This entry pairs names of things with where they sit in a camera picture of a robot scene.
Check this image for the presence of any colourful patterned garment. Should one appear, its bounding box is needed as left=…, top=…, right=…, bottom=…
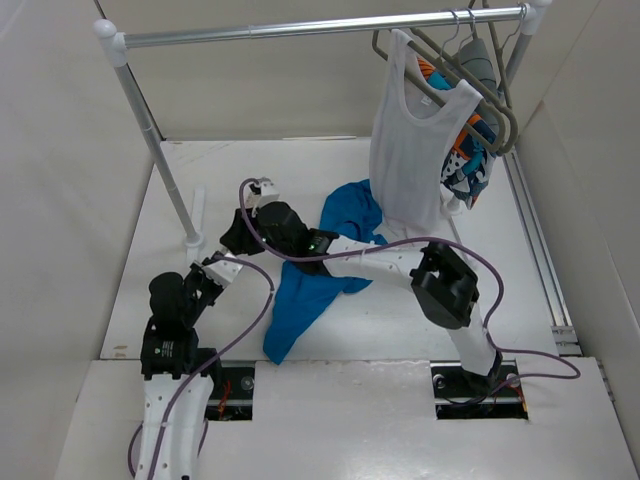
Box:
left=418, top=57, right=496, bottom=210

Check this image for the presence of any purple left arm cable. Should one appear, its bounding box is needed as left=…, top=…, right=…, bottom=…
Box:
left=125, top=251, right=276, bottom=479

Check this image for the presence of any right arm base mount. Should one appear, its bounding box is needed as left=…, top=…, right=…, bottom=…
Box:
left=430, top=360, right=529, bottom=420

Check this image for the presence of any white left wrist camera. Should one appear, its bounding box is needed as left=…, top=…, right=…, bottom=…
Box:
left=201, top=251, right=243, bottom=289

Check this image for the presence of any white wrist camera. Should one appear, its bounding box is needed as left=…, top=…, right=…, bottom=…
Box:
left=201, top=251, right=243, bottom=289
left=244, top=177, right=280, bottom=217

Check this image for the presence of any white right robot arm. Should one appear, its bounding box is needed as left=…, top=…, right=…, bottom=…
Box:
left=220, top=201, right=503, bottom=397

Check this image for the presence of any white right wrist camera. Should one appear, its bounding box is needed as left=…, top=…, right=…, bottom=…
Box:
left=244, top=177, right=280, bottom=217

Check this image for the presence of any white tank top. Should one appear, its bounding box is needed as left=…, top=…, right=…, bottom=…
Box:
left=369, top=29, right=482, bottom=238

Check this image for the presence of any grey rear hanger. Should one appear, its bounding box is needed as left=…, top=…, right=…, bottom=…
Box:
left=476, top=1, right=529, bottom=115

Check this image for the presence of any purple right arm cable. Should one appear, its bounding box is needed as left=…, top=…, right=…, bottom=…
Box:
left=238, top=177, right=582, bottom=401

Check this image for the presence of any blue t shirt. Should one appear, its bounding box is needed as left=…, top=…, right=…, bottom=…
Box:
left=263, top=180, right=387, bottom=365

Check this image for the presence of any grey hanger with patterned garment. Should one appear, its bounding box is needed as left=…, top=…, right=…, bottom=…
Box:
left=410, top=7, right=519, bottom=156

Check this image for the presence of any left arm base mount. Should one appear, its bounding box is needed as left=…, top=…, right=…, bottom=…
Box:
left=205, top=362, right=255, bottom=422

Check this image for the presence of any grey hanger with tank top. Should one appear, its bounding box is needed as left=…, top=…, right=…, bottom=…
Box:
left=371, top=9, right=518, bottom=155

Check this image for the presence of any silver clothes rack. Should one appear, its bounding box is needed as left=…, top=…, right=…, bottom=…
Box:
left=92, top=1, right=552, bottom=262

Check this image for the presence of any grey garment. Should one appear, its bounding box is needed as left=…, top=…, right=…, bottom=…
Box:
left=458, top=38, right=500, bottom=98

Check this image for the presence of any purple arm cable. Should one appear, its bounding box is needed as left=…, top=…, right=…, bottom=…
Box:
left=125, top=251, right=276, bottom=479
left=238, top=177, right=582, bottom=401

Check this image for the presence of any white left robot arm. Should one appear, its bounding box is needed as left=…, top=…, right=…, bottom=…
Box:
left=133, top=263, right=223, bottom=479

